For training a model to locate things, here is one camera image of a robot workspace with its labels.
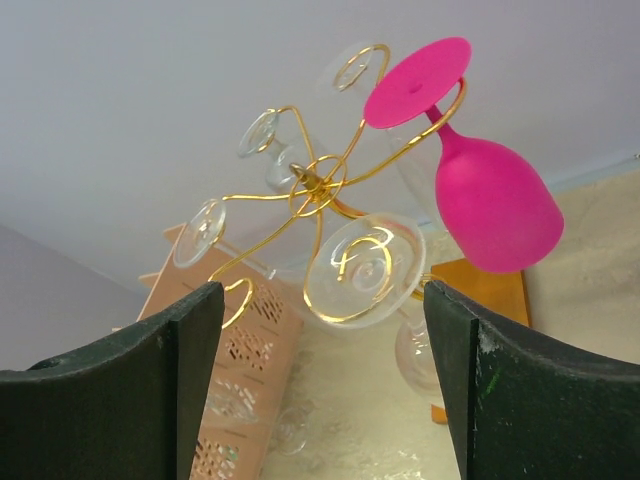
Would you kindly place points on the peach plastic file organizer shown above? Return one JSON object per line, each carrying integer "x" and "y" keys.
{"x": 256, "y": 350}

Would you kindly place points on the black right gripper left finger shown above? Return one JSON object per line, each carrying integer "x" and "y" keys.
{"x": 127, "y": 406}

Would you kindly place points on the pink wine glass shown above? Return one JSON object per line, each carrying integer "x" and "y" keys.
{"x": 491, "y": 200}

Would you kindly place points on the gold wire wine glass rack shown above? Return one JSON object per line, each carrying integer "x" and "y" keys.
{"x": 318, "y": 186}

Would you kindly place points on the clear round wine glass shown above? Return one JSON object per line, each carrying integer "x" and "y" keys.
{"x": 363, "y": 274}

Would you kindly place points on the clear flute wine glass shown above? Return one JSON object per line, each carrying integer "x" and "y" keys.
{"x": 229, "y": 405}

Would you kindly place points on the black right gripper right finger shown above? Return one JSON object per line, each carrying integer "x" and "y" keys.
{"x": 523, "y": 405}

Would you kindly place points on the clear wine glass far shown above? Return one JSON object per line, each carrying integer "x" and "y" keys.
{"x": 261, "y": 140}

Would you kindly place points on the clear wine glass back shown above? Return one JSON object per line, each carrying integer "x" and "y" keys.
{"x": 206, "y": 230}

